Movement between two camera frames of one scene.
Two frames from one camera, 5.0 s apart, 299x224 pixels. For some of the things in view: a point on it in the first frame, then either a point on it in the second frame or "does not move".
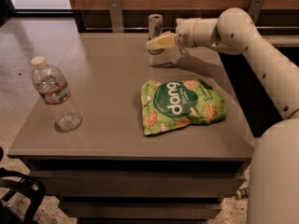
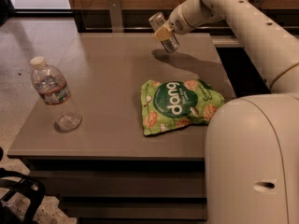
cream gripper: x=186 y=35 → x=177 y=21
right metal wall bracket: x=254 y=7 does not move
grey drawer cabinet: x=139 y=190 does not move
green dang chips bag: x=168 y=104 does not move
